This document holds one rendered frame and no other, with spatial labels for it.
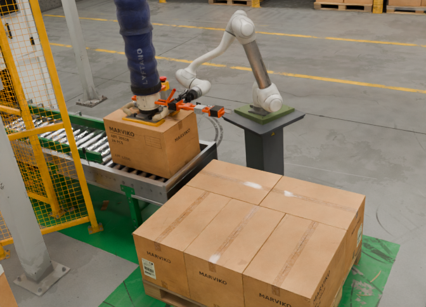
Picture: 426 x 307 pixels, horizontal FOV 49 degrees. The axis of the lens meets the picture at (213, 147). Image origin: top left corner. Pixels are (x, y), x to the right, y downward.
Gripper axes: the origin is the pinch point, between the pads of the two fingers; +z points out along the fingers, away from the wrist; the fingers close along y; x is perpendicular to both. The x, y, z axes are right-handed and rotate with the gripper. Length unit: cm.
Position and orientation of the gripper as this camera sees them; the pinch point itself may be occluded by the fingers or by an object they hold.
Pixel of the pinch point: (177, 104)
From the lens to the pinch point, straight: 335.7
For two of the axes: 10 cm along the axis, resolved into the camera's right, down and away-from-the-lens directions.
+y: 0.8, 8.7, 4.8
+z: -5.2, 4.4, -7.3
